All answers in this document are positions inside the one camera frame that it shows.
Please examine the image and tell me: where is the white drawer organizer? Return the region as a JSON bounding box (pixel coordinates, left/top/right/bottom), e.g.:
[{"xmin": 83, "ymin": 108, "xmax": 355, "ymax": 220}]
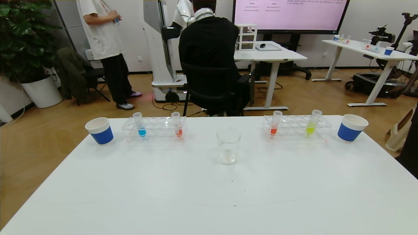
[{"xmin": 235, "ymin": 23, "xmax": 258, "ymax": 51}]

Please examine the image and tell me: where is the white robot column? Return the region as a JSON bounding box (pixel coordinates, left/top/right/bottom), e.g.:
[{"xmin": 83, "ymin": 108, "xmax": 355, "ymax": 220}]
[{"xmin": 143, "ymin": 0, "xmax": 188, "ymax": 102}]

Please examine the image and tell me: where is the blue paper cup white rim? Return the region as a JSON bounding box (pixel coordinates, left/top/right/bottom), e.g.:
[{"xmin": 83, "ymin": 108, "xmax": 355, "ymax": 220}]
[
  {"xmin": 337, "ymin": 114, "xmax": 369, "ymax": 143},
  {"xmin": 85, "ymin": 117, "xmax": 114, "ymax": 145}
]

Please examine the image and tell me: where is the black tripod stand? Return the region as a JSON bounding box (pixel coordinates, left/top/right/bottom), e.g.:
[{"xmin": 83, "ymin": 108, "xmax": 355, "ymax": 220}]
[{"xmin": 391, "ymin": 12, "xmax": 418, "ymax": 49}]

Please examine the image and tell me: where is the black folding chair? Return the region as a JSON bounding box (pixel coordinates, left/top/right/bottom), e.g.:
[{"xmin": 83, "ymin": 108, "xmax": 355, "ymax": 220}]
[{"xmin": 76, "ymin": 67, "xmax": 111, "ymax": 106}]

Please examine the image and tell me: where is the clear glass beaker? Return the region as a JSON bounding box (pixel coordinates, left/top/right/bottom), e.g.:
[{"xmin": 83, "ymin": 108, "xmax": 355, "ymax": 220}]
[{"xmin": 216, "ymin": 127, "xmax": 242, "ymax": 165}]

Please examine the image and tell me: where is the test tube with yellow liquid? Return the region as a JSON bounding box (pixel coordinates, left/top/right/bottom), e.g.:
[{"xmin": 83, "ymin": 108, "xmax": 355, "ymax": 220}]
[{"xmin": 305, "ymin": 109, "xmax": 323, "ymax": 135}]

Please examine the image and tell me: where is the large wall display screen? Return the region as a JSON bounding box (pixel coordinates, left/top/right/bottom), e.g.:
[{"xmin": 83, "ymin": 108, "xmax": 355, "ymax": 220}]
[{"xmin": 232, "ymin": 0, "xmax": 350, "ymax": 35}]

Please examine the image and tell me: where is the grey tablet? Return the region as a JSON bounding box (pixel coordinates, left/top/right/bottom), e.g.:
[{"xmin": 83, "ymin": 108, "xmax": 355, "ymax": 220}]
[{"xmin": 255, "ymin": 43, "xmax": 282, "ymax": 51}]

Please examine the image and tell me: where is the white plant pot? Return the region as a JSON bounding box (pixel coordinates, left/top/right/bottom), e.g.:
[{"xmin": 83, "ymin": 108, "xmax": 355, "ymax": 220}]
[{"xmin": 20, "ymin": 74, "xmax": 63, "ymax": 108}]

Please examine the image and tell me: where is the black display stand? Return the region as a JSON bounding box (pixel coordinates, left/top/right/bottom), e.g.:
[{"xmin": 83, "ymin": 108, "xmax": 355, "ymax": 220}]
[{"xmin": 251, "ymin": 33, "xmax": 312, "ymax": 80}]

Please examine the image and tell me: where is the white drawer cabinet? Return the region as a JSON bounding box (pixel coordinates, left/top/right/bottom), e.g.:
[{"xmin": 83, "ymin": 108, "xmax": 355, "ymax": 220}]
[{"xmin": 84, "ymin": 49, "xmax": 105, "ymax": 69}]

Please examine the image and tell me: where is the black camera rig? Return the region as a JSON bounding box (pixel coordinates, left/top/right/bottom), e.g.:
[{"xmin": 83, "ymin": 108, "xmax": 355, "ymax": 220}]
[{"xmin": 369, "ymin": 25, "xmax": 396, "ymax": 45}]

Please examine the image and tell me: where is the beige plastic stool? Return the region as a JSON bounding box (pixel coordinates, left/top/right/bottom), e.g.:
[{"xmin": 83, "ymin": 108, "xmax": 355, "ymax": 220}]
[{"xmin": 385, "ymin": 104, "xmax": 418, "ymax": 152}]

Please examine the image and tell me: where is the clear acrylic test tube rack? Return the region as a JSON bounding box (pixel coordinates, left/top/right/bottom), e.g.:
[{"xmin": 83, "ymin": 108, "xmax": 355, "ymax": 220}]
[
  {"xmin": 262, "ymin": 115, "xmax": 332, "ymax": 141},
  {"xmin": 122, "ymin": 116, "xmax": 186, "ymax": 143}
]

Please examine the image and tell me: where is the test tube with orange liquid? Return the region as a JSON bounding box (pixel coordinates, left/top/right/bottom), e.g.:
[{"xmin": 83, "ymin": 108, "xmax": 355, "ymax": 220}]
[
  {"xmin": 171, "ymin": 112, "xmax": 183, "ymax": 137},
  {"xmin": 269, "ymin": 110, "xmax": 283, "ymax": 136}
]

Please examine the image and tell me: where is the test tube with blue liquid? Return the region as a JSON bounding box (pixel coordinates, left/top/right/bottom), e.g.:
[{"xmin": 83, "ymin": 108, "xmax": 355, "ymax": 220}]
[{"xmin": 133, "ymin": 112, "xmax": 147, "ymax": 137}]

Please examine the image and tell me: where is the black office chair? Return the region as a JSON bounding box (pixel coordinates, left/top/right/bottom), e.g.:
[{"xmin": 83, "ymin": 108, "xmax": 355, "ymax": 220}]
[{"xmin": 181, "ymin": 61, "xmax": 252, "ymax": 117}]

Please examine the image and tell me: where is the green leafy plant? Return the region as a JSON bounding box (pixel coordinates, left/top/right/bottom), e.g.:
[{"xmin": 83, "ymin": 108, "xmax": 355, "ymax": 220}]
[{"xmin": 0, "ymin": 0, "xmax": 61, "ymax": 84}]

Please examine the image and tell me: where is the person in white t-shirt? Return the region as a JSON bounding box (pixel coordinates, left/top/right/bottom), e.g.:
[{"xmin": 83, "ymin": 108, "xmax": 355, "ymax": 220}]
[{"xmin": 76, "ymin": 0, "xmax": 143, "ymax": 110}]

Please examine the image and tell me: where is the white neck massager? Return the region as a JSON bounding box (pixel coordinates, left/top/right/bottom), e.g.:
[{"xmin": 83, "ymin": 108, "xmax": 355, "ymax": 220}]
[{"xmin": 194, "ymin": 8, "xmax": 216, "ymax": 21}]

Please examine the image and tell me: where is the person in black sweater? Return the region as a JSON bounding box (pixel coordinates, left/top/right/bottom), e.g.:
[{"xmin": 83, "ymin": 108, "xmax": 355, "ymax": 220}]
[{"xmin": 178, "ymin": 0, "xmax": 250, "ymax": 117}]

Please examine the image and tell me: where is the dark green jacket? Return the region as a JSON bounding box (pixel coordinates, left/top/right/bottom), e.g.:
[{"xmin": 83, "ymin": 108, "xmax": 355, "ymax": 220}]
[{"xmin": 56, "ymin": 47, "xmax": 95, "ymax": 100}]

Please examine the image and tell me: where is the white standing desk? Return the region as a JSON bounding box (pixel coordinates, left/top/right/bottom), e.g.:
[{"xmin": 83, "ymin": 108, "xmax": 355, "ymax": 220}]
[
  {"xmin": 233, "ymin": 41, "xmax": 308, "ymax": 111},
  {"xmin": 311, "ymin": 39, "xmax": 418, "ymax": 107}
]

